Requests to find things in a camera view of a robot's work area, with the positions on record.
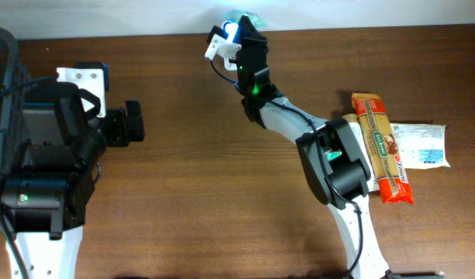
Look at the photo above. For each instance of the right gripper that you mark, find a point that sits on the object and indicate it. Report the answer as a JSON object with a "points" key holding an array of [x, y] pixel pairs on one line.
{"points": [[252, 39]]}

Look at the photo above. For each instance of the white tube with gold cap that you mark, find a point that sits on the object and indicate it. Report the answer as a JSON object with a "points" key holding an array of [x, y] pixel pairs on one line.
{"points": [[357, 131]]}

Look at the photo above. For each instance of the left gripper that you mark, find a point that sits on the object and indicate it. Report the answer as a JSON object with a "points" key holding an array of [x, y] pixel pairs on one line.
{"points": [[120, 133]]}

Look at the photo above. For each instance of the white barcode scanner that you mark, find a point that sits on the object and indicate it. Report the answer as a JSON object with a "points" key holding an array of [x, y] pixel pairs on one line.
{"points": [[230, 28]]}

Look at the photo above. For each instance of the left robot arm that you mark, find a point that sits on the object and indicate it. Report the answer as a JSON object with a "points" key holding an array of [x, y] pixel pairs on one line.
{"points": [[50, 164]]}

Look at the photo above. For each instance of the teal tissue pack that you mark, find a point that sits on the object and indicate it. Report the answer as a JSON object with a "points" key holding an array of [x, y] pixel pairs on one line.
{"points": [[333, 154]]}

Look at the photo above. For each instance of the orange pasta package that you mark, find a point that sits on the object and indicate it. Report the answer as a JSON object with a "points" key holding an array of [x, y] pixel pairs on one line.
{"points": [[382, 149]]}

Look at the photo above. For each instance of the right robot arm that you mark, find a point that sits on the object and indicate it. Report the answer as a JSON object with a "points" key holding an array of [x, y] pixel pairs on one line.
{"points": [[335, 168]]}

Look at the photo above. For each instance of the grey plastic mesh basket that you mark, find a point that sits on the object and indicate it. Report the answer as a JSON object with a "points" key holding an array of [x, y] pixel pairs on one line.
{"points": [[13, 73]]}

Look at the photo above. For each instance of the mint green snack pouch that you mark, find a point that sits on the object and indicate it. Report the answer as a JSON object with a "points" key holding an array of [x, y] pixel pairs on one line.
{"points": [[235, 15]]}

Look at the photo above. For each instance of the yellow snack bag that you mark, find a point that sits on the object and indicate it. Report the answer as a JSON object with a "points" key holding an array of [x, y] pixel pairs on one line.
{"points": [[421, 146]]}

